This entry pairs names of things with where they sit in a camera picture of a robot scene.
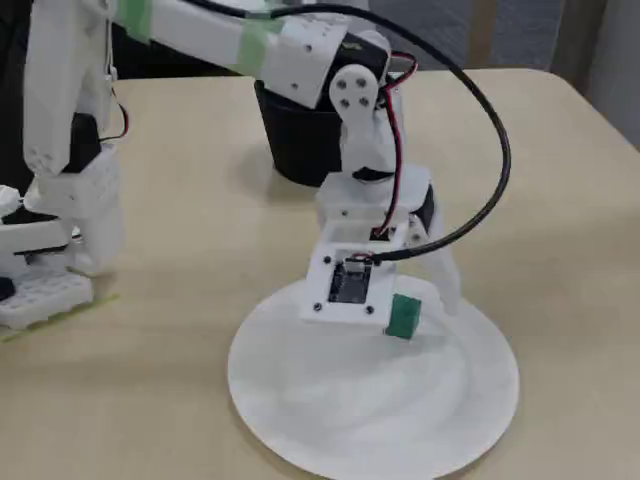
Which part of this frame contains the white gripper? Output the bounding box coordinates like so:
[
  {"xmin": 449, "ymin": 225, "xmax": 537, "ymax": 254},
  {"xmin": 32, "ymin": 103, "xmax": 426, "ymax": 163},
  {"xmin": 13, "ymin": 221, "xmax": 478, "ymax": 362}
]
[{"xmin": 315, "ymin": 167, "xmax": 459, "ymax": 316}]

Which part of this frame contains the green cube block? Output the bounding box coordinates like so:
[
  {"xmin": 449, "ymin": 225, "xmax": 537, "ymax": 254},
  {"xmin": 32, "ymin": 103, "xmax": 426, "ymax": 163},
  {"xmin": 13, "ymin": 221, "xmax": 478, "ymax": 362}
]
[{"xmin": 383, "ymin": 293, "xmax": 424, "ymax": 341}]

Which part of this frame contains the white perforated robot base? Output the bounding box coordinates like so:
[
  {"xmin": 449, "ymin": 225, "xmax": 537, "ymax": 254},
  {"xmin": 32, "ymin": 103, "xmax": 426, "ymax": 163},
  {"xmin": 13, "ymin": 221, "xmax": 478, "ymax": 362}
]
[{"xmin": 0, "ymin": 144, "xmax": 124, "ymax": 331}]

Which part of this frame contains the white round plate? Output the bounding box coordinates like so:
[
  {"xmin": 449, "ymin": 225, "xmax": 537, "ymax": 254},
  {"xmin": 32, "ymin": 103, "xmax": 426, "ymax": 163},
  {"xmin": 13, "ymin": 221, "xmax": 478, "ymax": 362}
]
[{"xmin": 227, "ymin": 277, "xmax": 521, "ymax": 474}]

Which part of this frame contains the black round pot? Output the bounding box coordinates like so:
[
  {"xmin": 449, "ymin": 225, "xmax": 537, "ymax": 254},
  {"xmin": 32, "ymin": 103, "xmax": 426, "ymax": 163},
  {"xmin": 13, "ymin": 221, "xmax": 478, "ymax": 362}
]
[{"xmin": 253, "ymin": 79, "xmax": 401, "ymax": 189}]

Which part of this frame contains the green tape band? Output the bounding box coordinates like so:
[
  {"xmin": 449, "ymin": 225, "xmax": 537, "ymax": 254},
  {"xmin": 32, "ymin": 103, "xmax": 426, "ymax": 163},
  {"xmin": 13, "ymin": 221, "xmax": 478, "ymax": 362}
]
[
  {"xmin": 232, "ymin": 17, "xmax": 286, "ymax": 76},
  {"xmin": 112, "ymin": 0, "xmax": 159, "ymax": 44}
]

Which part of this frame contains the light green tape strip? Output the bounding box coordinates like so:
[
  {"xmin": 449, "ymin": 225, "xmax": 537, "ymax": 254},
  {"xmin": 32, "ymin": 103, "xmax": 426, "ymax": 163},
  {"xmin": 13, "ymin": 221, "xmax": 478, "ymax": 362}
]
[{"xmin": 0, "ymin": 293, "xmax": 121, "ymax": 344}]

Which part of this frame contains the thick black camera cable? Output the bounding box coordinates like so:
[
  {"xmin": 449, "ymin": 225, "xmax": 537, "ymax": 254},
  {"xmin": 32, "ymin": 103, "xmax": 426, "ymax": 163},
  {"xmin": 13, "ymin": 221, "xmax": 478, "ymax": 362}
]
[{"xmin": 189, "ymin": 0, "xmax": 512, "ymax": 266}]

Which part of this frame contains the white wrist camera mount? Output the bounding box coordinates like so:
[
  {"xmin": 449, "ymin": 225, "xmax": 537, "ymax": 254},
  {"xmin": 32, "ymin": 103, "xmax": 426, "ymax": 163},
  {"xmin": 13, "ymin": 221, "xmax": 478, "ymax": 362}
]
[{"xmin": 299, "ymin": 219, "xmax": 409, "ymax": 326}]

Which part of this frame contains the red black servo wire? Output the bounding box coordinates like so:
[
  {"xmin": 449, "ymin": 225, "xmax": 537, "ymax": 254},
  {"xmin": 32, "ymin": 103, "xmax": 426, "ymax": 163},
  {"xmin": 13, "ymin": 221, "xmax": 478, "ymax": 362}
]
[{"xmin": 372, "ymin": 49, "xmax": 420, "ymax": 241}]

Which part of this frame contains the red white servo wire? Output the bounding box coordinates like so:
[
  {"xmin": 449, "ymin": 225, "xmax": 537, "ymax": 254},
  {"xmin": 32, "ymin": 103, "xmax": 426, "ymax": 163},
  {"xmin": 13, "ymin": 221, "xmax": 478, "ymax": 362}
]
[{"xmin": 97, "ymin": 0, "xmax": 132, "ymax": 144}]

